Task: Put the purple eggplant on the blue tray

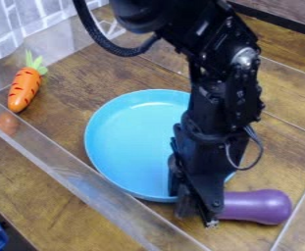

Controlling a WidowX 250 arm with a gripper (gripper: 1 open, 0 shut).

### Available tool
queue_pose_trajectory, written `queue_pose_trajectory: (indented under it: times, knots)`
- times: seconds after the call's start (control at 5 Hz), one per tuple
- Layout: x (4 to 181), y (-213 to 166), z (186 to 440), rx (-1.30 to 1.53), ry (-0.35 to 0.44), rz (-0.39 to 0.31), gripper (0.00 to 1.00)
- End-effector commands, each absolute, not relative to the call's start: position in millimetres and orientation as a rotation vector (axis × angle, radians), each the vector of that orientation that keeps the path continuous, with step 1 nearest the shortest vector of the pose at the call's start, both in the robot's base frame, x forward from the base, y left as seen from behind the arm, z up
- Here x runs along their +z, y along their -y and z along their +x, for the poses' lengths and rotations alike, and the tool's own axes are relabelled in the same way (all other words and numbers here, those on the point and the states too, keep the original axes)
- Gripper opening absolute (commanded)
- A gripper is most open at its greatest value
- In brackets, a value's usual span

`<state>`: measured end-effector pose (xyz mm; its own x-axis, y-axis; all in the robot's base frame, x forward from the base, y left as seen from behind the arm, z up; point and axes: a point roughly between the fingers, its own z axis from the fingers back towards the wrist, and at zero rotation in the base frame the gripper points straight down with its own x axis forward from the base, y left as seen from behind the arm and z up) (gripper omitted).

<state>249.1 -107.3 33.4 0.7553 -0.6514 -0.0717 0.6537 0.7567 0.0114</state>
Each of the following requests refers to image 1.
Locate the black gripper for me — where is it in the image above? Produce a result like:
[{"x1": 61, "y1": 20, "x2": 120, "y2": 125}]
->
[{"x1": 165, "y1": 114, "x2": 251, "y2": 229}]

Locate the purple toy eggplant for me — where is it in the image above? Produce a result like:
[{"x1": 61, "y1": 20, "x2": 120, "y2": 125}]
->
[{"x1": 216, "y1": 189, "x2": 291, "y2": 226}]

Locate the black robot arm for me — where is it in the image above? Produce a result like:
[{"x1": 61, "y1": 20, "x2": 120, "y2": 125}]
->
[{"x1": 109, "y1": 0, "x2": 263, "y2": 227}]

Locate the blue round tray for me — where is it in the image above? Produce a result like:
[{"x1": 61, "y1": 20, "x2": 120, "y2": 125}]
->
[{"x1": 82, "y1": 88, "x2": 238, "y2": 203}]

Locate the orange toy carrot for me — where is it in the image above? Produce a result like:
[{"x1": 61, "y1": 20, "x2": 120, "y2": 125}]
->
[{"x1": 7, "y1": 50, "x2": 48, "y2": 113}]

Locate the white checkered curtain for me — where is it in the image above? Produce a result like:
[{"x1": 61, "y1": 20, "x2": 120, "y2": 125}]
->
[{"x1": 0, "y1": 0, "x2": 109, "y2": 65}]

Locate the clear acrylic barrier wall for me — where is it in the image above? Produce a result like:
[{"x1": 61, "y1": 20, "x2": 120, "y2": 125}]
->
[{"x1": 0, "y1": 0, "x2": 305, "y2": 251}]

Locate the black braided cable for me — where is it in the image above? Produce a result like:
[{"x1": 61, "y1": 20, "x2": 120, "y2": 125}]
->
[{"x1": 70, "y1": 0, "x2": 161, "y2": 58}]

